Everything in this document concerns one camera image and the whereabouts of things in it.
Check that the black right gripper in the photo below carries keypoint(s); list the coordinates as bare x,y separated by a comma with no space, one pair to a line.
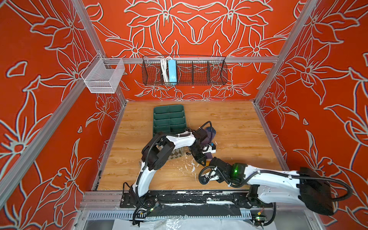
219,180

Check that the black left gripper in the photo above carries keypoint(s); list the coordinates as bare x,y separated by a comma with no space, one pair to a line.
199,159

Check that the purple teal yellow sock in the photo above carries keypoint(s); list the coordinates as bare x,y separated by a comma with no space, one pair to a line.
211,134

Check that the olive argyle patterned sock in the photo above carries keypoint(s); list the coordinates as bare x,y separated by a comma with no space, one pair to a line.
177,153

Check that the green divided organizer tray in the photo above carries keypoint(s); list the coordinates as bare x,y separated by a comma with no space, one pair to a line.
169,119

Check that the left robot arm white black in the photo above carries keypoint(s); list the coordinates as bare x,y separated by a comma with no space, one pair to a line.
157,152

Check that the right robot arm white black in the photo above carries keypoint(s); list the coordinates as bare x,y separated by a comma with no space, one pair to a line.
302,187

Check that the light blue box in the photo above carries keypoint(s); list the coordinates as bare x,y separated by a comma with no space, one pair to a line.
172,71

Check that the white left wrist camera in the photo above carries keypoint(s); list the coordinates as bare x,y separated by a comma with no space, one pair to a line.
211,148

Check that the black wire wall basket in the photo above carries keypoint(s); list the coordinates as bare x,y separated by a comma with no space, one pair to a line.
191,70

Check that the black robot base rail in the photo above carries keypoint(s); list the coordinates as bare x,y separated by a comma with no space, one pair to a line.
205,203

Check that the clear plastic wall bin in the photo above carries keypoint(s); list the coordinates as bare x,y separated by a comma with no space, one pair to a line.
103,75

